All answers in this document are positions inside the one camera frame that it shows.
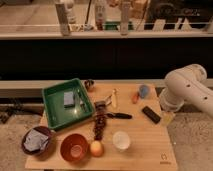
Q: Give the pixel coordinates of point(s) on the grey sponge block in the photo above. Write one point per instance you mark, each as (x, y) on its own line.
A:
(69, 99)

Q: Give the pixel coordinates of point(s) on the orange fruit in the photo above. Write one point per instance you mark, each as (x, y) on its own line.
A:
(96, 148)

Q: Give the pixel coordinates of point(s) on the orange bowl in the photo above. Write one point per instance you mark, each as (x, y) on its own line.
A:
(74, 148)

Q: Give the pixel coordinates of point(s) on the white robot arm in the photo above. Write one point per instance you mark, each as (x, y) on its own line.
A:
(186, 85)

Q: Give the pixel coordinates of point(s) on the brown grape bunch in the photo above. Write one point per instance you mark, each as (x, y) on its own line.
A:
(100, 123)

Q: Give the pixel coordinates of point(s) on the orange carrot toy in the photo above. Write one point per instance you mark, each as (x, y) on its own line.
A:
(135, 97)

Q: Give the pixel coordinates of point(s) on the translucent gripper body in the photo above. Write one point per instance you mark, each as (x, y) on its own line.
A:
(167, 117)

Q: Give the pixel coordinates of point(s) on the black rectangular block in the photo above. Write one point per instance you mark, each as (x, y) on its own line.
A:
(151, 114)

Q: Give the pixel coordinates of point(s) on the dark purple bowl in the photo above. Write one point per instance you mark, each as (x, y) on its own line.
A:
(43, 129)

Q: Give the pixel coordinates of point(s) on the grey crumpled cloth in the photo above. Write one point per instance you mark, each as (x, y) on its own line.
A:
(35, 140)

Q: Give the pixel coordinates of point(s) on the green plastic tray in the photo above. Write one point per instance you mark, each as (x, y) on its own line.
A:
(59, 116)

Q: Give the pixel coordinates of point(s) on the white cup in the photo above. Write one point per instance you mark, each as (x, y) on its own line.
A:
(121, 140)

